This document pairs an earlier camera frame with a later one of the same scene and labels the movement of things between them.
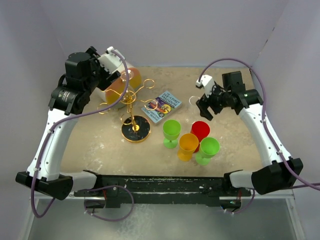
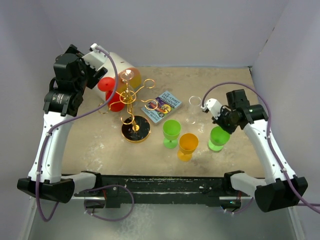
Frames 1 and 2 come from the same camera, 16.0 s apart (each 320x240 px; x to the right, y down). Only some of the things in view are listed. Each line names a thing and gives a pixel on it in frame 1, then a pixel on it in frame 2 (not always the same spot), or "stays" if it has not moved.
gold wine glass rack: [134, 128] stays
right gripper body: [218, 99] → [226, 120]
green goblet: [171, 129] stays
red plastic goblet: [201, 129] → [108, 84]
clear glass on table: [193, 109] stays
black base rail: [112, 190] stays
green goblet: [209, 147] → [218, 138]
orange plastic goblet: [188, 144] stays
